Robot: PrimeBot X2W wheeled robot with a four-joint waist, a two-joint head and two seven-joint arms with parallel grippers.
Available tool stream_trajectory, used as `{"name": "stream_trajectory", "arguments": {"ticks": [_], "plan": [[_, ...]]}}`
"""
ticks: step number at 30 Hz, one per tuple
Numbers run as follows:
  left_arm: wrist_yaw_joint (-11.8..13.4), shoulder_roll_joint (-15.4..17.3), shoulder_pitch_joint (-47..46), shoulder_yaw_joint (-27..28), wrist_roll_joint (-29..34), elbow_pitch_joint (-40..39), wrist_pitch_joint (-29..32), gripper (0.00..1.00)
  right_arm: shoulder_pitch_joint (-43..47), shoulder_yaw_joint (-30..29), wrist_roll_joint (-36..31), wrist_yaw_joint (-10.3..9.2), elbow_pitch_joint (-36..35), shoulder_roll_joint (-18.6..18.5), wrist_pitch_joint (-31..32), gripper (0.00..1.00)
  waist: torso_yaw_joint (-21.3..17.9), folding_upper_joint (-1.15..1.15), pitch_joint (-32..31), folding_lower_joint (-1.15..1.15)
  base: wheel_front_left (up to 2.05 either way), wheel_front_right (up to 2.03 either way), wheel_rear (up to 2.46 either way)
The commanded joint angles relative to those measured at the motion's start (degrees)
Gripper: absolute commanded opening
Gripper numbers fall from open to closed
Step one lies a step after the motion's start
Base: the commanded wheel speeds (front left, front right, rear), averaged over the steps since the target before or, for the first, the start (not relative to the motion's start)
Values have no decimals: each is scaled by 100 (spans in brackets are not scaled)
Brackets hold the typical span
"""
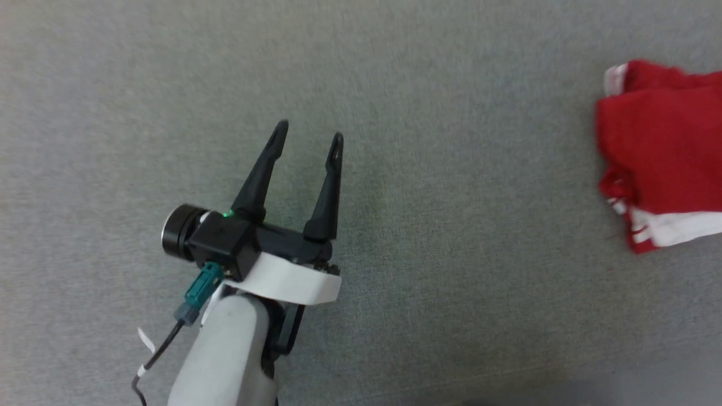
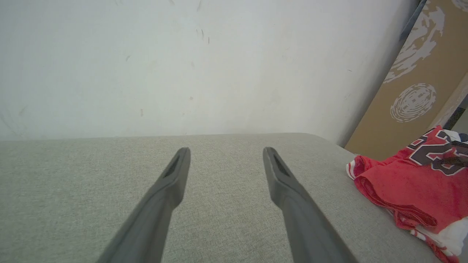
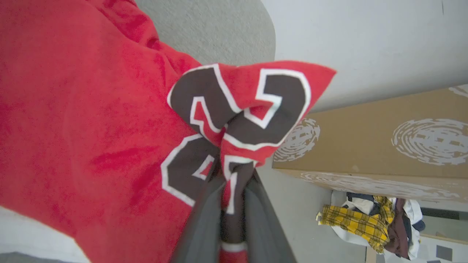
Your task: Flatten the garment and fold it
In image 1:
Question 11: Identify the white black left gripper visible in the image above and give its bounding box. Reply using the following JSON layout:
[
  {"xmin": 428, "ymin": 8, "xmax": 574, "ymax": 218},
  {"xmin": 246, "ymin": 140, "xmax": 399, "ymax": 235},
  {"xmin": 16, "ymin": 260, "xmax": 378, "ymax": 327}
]
[{"xmin": 223, "ymin": 119, "xmax": 344, "ymax": 307}]

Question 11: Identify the red and white garment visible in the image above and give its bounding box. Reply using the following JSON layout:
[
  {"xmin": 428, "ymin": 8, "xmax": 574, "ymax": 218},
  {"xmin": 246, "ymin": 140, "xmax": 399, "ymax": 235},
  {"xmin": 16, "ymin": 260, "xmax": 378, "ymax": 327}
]
[{"xmin": 595, "ymin": 59, "xmax": 722, "ymax": 255}]

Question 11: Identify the grey fabric sofa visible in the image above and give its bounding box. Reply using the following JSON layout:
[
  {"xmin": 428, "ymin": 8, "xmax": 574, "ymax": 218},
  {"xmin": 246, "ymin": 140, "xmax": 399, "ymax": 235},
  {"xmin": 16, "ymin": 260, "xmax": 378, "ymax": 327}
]
[{"xmin": 0, "ymin": 0, "xmax": 722, "ymax": 406}]

